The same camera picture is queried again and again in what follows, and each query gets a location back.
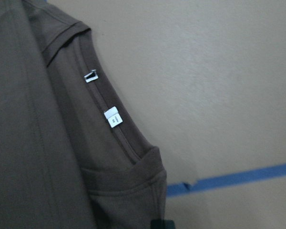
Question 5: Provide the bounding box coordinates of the brown t-shirt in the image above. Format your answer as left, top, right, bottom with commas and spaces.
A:
0, 0, 167, 229

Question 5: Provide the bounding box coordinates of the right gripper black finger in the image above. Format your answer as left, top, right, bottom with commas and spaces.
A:
150, 219, 176, 229

